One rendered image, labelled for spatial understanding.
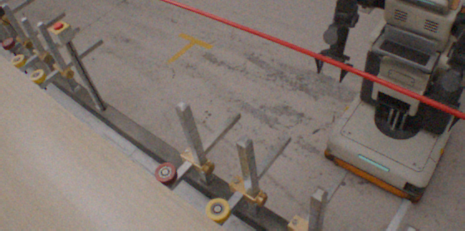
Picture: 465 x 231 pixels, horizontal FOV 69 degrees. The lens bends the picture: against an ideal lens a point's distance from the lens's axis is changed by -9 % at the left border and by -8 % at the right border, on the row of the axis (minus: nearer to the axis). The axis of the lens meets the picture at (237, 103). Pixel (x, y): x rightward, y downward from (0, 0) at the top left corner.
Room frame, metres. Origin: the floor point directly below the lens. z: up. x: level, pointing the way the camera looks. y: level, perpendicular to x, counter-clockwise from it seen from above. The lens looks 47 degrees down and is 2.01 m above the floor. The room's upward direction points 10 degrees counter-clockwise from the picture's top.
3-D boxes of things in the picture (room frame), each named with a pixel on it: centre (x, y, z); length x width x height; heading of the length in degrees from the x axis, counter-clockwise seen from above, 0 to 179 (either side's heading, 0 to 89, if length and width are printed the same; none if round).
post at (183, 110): (0.81, 0.18, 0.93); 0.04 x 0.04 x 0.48; 45
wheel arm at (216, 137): (0.89, 0.16, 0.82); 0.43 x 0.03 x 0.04; 135
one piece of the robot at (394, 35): (1.04, -0.71, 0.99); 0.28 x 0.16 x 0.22; 45
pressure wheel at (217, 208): (0.57, 0.12, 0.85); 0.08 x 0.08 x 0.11
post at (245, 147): (0.63, 0.00, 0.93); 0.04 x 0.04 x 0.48; 45
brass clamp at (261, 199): (0.65, 0.02, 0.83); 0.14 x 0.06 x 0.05; 45
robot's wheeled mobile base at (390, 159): (1.24, -0.92, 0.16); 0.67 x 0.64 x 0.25; 135
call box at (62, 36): (1.34, 0.70, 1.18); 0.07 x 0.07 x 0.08; 45
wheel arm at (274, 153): (0.71, -0.02, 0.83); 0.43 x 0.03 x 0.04; 135
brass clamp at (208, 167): (0.83, 0.19, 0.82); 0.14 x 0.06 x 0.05; 45
